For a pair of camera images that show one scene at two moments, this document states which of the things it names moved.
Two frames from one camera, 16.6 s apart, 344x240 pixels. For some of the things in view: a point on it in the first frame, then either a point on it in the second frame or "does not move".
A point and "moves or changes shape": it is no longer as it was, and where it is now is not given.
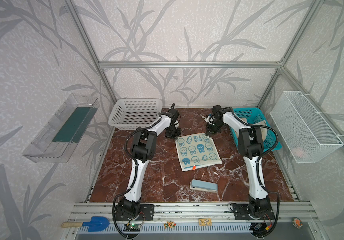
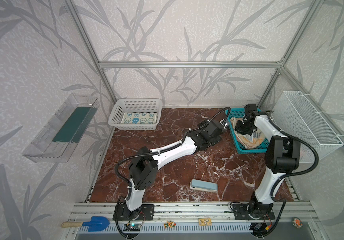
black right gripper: (211, 127) -> (242, 127)
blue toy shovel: (96, 224) does not move
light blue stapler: (203, 185) does not move
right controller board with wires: (260, 230) does not move
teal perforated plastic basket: (255, 116) moves or changes shape
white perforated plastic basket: (135, 114) does not move
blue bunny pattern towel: (197, 151) -> (139, 118)
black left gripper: (173, 131) -> (217, 132)
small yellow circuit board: (205, 222) does not move
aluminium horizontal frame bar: (191, 65) does not move
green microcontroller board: (132, 227) does not move
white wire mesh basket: (307, 137) does not move
